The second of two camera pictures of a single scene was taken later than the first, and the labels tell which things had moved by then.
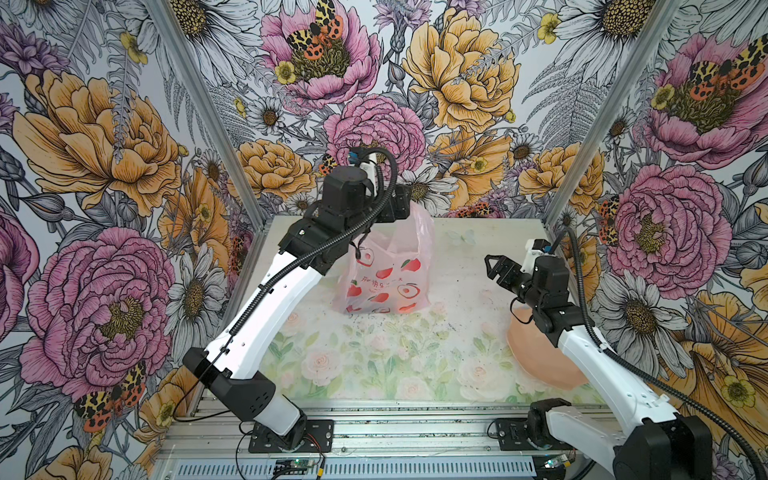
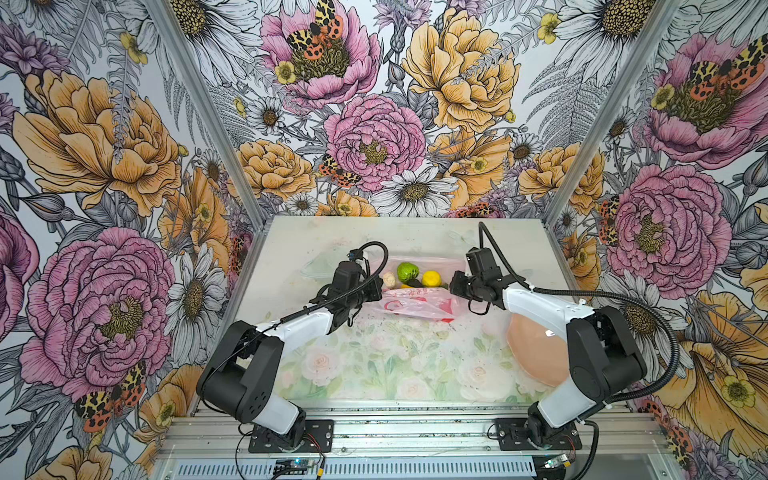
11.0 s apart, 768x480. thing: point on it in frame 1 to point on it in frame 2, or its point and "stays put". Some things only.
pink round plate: x=539 y=354 stays put
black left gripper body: x=389 y=214 to x=367 y=292
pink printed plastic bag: x=386 y=270 to x=434 y=302
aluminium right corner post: x=666 y=15 stays put
